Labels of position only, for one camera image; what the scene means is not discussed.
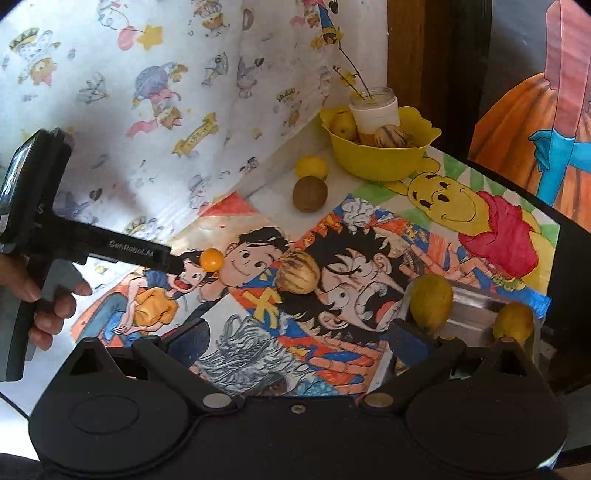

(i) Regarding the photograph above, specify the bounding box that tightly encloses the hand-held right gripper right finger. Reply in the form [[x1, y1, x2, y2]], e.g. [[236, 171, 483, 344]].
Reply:
[[360, 319, 546, 414]]

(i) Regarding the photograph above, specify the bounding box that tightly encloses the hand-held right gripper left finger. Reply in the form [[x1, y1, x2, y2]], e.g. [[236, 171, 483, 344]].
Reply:
[[55, 318, 236, 415]]

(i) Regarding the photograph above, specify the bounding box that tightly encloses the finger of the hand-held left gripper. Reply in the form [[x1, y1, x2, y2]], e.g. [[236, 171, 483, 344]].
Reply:
[[167, 254, 218, 282]]

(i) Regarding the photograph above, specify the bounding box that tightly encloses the yellow-green fruit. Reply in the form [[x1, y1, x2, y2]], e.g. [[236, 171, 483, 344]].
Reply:
[[409, 275, 454, 335], [492, 302, 535, 344]]

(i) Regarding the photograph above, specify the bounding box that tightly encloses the metal tray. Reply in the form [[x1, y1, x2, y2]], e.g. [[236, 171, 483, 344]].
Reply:
[[399, 281, 542, 370]]

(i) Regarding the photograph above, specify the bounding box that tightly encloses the brown kiwi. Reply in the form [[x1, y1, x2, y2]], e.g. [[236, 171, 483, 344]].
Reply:
[[292, 176, 329, 213]]

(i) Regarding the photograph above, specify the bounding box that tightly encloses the round yellow citrus fruit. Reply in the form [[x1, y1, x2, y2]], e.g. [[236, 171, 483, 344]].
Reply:
[[294, 156, 329, 181]]

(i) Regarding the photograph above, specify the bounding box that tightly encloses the person's left hand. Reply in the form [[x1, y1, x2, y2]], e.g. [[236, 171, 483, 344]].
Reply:
[[0, 254, 93, 352]]

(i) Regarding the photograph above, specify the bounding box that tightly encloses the children cartoon drawing sheet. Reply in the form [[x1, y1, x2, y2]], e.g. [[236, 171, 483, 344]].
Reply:
[[69, 191, 296, 352]]

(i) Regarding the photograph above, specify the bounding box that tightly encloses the pirate cartoon drawing sheet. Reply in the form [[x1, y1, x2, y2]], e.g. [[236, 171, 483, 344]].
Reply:
[[203, 194, 552, 398]]

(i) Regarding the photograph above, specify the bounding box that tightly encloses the printed cartoon blanket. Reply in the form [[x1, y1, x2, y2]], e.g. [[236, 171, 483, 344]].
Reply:
[[0, 0, 389, 243]]

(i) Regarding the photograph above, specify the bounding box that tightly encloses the yellow bear drawing sheet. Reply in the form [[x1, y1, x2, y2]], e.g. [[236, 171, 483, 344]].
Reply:
[[342, 152, 561, 305]]

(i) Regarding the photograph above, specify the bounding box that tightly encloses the yellow plastic bowl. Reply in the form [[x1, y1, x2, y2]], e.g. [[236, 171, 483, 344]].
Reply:
[[320, 106, 440, 182]]

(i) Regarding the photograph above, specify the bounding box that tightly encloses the white jar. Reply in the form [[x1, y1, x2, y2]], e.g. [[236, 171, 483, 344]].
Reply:
[[349, 87, 399, 134]]

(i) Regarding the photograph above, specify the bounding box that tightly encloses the dried twig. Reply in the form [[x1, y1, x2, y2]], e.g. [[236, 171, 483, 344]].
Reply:
[[332, 39, 372, 100]]

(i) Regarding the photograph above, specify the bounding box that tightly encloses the wall poster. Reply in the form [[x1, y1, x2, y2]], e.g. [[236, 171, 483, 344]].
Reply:
[[468, 0, 591, 213]]

